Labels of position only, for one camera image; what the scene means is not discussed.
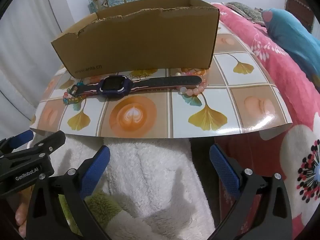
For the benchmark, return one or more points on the brown cardboard box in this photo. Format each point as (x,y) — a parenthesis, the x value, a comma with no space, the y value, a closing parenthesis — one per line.
(140,42)

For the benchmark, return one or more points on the pink floral blanket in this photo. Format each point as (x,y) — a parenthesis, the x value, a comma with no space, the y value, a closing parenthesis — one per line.
(282,80)

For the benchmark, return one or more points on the person's left hand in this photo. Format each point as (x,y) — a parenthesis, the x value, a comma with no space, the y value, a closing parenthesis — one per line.
(21,215)

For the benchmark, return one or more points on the purple smart watch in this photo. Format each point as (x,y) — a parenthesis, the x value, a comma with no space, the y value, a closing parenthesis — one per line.
(115,85)

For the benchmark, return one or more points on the blue pillow with pink dot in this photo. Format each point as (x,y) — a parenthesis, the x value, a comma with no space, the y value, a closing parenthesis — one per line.
(292,35)

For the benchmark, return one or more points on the white fluffy towel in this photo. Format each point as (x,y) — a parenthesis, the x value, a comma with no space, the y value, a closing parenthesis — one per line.
(150,175)

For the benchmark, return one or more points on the grey-green patterned pillow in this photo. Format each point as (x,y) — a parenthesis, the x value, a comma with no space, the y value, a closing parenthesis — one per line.
(247,10)

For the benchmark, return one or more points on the brown door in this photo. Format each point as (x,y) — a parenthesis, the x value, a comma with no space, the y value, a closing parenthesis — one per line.
(297,5)

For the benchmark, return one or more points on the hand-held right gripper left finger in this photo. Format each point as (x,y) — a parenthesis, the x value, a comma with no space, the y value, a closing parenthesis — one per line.
(96,170)

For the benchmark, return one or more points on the white curtain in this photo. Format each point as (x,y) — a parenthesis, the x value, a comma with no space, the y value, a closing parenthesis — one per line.
(30,55)

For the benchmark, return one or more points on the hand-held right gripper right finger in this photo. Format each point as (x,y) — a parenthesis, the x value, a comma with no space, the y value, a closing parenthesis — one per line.
(225,170)

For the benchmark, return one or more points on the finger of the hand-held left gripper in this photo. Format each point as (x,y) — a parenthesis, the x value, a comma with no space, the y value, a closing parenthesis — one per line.
(50,140)
(23,136)

